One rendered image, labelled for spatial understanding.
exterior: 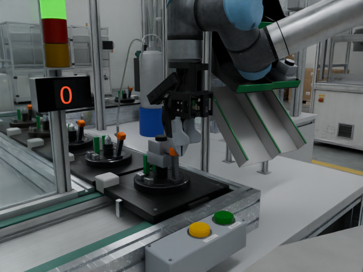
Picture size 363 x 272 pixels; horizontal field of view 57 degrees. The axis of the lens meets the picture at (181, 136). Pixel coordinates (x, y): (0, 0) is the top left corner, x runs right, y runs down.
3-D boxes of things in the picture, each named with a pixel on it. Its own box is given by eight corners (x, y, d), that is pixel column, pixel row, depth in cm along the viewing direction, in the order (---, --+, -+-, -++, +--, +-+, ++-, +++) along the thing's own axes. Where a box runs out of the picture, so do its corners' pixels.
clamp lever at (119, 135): (122, 156, 97) (126, 134, 93) (116, 157, 96) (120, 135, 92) (115, 149, 99) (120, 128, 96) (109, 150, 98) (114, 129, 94)
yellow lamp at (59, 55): (74, 67, 72) (72, 43, 71) (51, 67, 69) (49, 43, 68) (64, 66, 76) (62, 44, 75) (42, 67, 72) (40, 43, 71)
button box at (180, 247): (246, 246, 69) (248, 219, 67) (169, 295, 55) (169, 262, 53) (220, 233, 74) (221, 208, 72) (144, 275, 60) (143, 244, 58)
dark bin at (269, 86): (271, 91, 94) (281, 67, 89) (236, 94, 87) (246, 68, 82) (215, 48, 111) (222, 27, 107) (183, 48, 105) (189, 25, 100)
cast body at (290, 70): (293, 86, 102) (302, 65, 99) (283, 87, 100) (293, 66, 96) (274, 73, 108) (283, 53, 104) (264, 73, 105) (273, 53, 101)
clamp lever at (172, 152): (181, 178, 79) (180, 147, 77) (175, 180, 78) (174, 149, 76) (171, 175, 81) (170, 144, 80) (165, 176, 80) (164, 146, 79)
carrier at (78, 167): (163, 167, 101) (163, 127, 98) (92, 188, 86) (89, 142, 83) (120, 151, 119) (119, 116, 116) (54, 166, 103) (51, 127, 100)
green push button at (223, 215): (237, 224, 67) (237, 215, 67) (224, 230, 65) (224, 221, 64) (222, 217, 70) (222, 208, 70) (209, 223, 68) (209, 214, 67)
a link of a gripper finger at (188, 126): (195, 160, 73) (195, 119, 71) (177, 154, 77) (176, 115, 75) (204, 157, 75) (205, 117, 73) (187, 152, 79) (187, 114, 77)
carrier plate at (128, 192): (229, 192, 83) (229, 184, 83) (154, 224, 67) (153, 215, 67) (167, 169, 100) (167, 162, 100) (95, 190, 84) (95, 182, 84)
